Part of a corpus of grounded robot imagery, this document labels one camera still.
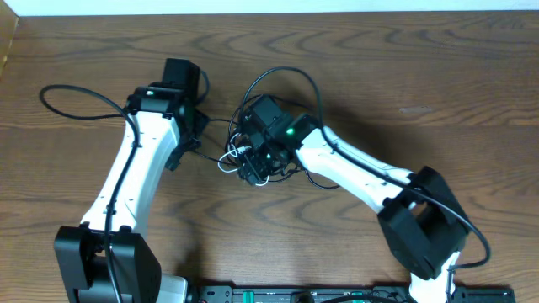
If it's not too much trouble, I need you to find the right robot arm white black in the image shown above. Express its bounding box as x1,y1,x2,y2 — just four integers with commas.
238,95,470,302

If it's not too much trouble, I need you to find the black usb cable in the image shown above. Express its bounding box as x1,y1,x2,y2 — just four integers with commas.
191,94,341,190

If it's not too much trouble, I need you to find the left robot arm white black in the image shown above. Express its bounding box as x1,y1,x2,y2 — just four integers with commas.
54,58,209,302

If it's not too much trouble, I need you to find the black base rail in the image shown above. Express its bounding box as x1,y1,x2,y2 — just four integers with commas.
185,285,516,303

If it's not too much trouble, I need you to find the white usb cable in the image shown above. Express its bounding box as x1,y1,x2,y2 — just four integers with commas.
216,132,270,188

